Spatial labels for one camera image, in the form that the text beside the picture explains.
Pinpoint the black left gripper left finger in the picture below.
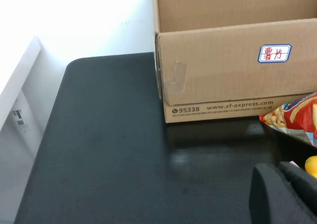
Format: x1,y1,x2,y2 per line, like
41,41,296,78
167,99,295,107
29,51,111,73
249,163,317,224

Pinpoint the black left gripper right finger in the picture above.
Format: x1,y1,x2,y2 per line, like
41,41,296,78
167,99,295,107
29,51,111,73
279,161,317,216

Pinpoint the red prawn cracker bag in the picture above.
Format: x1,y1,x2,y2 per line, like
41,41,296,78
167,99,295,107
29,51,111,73
259,92,317,147

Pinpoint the yellow rubber duck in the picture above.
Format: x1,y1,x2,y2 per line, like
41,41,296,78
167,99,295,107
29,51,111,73
304,155,317,179

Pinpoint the cardboard box with sf-express print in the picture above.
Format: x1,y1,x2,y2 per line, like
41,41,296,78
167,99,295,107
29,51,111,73
153,0,317,123

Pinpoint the white label with red characters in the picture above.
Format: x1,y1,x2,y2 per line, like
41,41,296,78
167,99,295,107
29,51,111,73
257,44,292,63

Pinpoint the dark table mat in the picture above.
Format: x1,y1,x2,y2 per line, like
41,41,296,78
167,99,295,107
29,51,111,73
13,52,174,224

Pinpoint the white panel with stickers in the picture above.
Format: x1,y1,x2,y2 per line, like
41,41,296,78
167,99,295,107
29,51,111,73
0,36,50,220

